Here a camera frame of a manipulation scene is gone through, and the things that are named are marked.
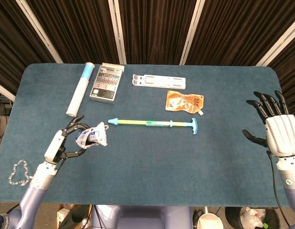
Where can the grey printed product box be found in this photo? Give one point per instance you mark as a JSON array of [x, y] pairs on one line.
[[105, 86]]

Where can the green blue water squirter toy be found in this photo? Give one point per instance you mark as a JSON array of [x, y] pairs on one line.
[[137, 122]]

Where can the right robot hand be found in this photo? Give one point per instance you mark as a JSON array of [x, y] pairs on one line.
[[283, 136]]

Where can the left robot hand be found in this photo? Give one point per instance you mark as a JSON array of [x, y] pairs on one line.
[[54, 148]]

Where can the white bowl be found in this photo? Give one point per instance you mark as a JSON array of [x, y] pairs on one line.
[[210, 221]]

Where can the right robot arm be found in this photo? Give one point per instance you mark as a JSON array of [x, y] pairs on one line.
[[290, 181]]

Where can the orange spout pouch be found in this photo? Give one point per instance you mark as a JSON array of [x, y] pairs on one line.
[[183, 101]]

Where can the purple robot torso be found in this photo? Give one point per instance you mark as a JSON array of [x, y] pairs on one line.
[[142, 218]]

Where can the small white carton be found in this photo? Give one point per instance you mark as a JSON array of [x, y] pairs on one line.
[[62, 215]]

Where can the white roll with blue label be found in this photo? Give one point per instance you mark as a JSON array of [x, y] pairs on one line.
[[79, 93]]

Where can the dark brown pleated curtain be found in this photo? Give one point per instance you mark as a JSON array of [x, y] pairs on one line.
[[156, 31]]

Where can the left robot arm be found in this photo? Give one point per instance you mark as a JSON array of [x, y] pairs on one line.
[[40, 179]]

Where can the white partition frame post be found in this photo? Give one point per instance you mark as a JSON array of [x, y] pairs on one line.
[[278, 45], [118, 35], [4, 90], [191, 35], [40, 31]]

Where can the white folding stand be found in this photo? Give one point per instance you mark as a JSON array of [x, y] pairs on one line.
[[159, 81]]

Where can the black trash bin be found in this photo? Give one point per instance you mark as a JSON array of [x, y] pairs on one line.
[[233, 219]]

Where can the blue white toothpaste box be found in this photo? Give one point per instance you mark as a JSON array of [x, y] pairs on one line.
[[96, 134]]

